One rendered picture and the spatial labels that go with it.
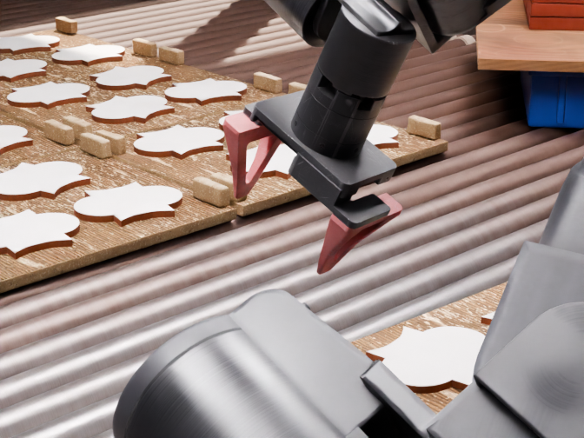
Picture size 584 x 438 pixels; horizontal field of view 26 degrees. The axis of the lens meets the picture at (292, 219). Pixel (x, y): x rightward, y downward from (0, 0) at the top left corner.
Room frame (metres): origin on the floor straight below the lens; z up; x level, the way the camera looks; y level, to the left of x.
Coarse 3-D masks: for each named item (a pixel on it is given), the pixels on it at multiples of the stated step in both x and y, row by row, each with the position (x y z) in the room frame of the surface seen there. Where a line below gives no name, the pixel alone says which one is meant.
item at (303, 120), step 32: (288, 96) 0.94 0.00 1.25; (320, 96) 0.88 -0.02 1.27; (352, 96) 0.87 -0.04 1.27; (384, 96) 0.90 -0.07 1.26; (288, 128) 0.90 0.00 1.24; (320, 128) 0.88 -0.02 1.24; (352, 128) 0.88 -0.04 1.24; (320, 160) 0.88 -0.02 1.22; (352, 160) 0.89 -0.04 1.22; (384, 160) 0.91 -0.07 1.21; (352, 192) 0.87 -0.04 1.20
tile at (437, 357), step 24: (408, 336) 1.14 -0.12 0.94; (432, 336) 1.14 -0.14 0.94; (456, 336) 1.14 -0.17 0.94; (480, 336) 1.14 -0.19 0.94; (384, 360) 1.09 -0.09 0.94; (408, 360) 1.09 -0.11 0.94; (432, 360) 1.09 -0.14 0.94; (456, 360) 1.09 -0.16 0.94; (408, 384) 1.04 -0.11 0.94; (432, 384) 1.04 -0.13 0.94; (456, 384) 1.05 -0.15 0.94
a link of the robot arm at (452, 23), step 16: (432, 0) 0.88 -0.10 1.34; (448, 0) 0.88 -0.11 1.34; (464, 0) 0.89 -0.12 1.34; (480, 0) 0.90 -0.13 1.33; (496, 0) 0.91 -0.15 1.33; (432, 16) 0.90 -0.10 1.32; (448, 16) 0.89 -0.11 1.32; (464, 16) 0.90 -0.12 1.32; (480, 16) 0.91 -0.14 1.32; (448, 32) 0.91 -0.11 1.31; (464, 32) 0.91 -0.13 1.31
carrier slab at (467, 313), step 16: (496, 288) 1.28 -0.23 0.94; (448, 304) 1.24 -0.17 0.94; (464, 304) 1.24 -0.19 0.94; (480, 304) 1.24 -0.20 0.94; (496, 304) 1.24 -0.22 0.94; (416, 320) 1.20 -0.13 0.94; (432, 320) 1.20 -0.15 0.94; (448, 320) 1.20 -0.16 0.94; (464, 320) 1.20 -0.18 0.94; (480, 320) 1.20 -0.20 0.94; (368, 336) 1.16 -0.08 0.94; (384, 336) 1.16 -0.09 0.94; (432, 400) 1.03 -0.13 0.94; (448, 400) 1.03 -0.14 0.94
